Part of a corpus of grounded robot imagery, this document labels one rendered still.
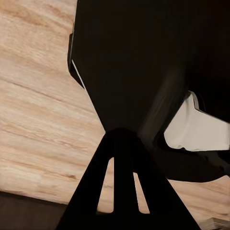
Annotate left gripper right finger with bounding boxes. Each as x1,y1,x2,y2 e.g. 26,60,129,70
120,128,200,230

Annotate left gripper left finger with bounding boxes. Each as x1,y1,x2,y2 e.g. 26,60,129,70
55,127,127,230

